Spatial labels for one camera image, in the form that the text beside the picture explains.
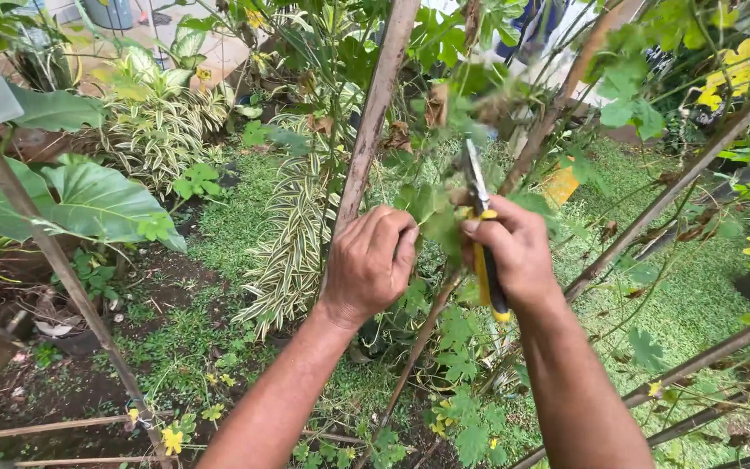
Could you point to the green climbing vine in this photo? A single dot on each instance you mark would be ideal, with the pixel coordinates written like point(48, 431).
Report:
point(622, 84)

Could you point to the yellow black pruning shears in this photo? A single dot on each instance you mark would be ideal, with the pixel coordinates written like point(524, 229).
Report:
point(496, 294)

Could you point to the person's left hand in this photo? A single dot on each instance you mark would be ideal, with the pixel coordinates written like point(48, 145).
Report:
point(365, 267)

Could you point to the thin bamboo stick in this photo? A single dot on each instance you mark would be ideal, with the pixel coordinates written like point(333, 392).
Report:
point(88, 461)
point(56, 426)

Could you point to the blue and white cloth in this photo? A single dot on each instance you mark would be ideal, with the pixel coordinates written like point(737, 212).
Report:
point(531, 29)

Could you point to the black plant pot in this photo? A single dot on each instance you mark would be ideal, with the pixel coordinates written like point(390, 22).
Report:
point(72, 339)

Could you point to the brown bamboo trellis pole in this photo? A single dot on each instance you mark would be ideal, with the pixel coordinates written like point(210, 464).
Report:
point(713, 417)
point(49, 251)
point(668, 192)
point(557, 104)
point(707, 358)
point(372, 117)

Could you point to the grey bucket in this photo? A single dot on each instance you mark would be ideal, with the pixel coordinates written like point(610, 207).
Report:
point(109, 12)

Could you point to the tall striped white-green plant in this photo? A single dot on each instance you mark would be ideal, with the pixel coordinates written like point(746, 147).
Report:
point(297, 228)

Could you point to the yellow tag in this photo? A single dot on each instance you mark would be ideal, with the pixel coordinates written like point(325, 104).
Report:
point(560, 185)

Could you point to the large-leaved taro plant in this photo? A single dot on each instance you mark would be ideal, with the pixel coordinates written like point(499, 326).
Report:
point(98, 199)

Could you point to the green vine leaf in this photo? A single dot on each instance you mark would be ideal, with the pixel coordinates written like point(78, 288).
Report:
point(433, 218)

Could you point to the person's right hand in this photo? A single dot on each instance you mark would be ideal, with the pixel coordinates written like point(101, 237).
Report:
point(521, 260)

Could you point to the bushy striped white-green plant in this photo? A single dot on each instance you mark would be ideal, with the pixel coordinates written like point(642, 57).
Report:
point(160, 127)

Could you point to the yellowed vine leaf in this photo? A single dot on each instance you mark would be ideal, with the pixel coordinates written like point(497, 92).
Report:
point(739, 71)

